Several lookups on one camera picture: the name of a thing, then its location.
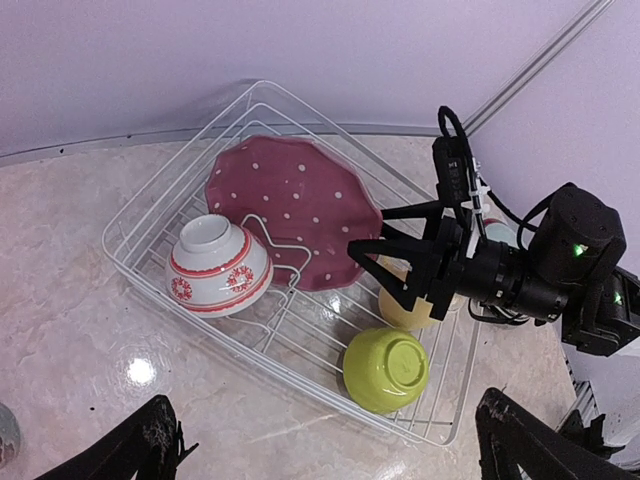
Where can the lime green bowl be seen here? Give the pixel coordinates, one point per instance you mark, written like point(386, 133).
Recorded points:
point(385, 370)

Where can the front aluminium rail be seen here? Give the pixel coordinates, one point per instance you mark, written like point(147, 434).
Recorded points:
point(583, 410)

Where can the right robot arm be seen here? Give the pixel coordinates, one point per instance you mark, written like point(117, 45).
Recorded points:
point(569, 272)

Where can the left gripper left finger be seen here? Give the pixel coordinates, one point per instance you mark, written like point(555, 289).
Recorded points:
point(149, 444)

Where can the pink polka dot plate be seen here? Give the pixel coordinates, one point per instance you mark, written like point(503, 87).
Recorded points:
point(302, 201)

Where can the back aluminium wall rail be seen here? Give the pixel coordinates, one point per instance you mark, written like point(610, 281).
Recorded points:
point(182, 135)

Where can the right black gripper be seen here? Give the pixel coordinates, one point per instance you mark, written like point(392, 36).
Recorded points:
point(440, 264)

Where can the yellow mug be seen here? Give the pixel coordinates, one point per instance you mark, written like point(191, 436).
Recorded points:
point(392, 312)

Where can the right aluminium frame post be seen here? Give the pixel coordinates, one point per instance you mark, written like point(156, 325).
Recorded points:
point(540, 60)

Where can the white wire dish rack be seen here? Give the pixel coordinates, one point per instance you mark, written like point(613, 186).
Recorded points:
point(294, 336)

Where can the white bowl red pattern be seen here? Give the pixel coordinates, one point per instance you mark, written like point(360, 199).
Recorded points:
point(217, 268)

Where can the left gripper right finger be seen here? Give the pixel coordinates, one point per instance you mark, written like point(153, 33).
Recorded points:
point(513, 442)

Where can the teal green plate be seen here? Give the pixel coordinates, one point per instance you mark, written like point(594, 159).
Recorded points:
point(499, 231)

